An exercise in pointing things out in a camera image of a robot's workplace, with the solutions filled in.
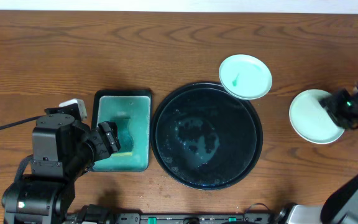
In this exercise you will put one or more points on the green yellow sponge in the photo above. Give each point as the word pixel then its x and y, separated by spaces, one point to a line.
pixel 124 137

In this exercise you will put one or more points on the mint plate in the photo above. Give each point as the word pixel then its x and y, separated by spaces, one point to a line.
pixel 245 77
pixel 310 120

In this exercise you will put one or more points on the black round tray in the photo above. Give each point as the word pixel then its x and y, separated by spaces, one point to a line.
pixel 205 138

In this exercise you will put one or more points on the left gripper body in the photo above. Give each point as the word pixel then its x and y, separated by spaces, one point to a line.
pixel 109 136

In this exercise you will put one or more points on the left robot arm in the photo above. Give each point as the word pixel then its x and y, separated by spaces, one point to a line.
pixel 64 148

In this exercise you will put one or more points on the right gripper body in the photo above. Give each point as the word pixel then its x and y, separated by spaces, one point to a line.
pixel 330 104

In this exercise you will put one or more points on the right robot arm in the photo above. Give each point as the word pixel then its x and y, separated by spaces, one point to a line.
pixel 341 207

